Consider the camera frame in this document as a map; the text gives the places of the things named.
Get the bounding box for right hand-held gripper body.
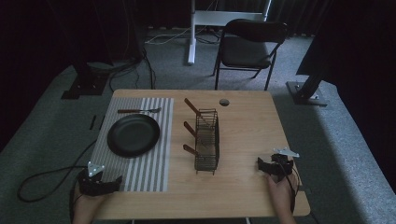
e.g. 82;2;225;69
268;147;301;182

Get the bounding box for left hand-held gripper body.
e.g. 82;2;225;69
77;161;117;197

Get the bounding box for person's left hand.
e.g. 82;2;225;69
72;191;108;224

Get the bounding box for person's right hand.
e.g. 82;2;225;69
266;173;299;224

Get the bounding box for grey striped placemat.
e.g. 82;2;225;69
90;96;175;193

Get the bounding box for black round plate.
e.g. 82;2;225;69
106;113;162;159

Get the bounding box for black metal stand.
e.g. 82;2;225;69
61;46;110;101
285;69;329;108

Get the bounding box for black folding chair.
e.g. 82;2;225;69
212;18;289;91

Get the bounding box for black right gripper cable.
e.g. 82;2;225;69
278;160;302;214

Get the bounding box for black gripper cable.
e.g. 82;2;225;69
16;138;98;203
278;160;302;214

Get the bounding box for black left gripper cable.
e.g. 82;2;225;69
16;138;98;203

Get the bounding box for black wire cutlery rack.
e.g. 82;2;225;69
194;107;220;175

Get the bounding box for wooden-handled utensil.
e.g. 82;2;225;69
183;97;204;119
182;144;200;157
183;120;199;138

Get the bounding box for black floor cables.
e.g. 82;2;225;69
106;43;157;92

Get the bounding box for white desk frame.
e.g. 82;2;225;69
187;0;273;66

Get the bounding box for white floor cable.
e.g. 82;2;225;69
144;27;191;46

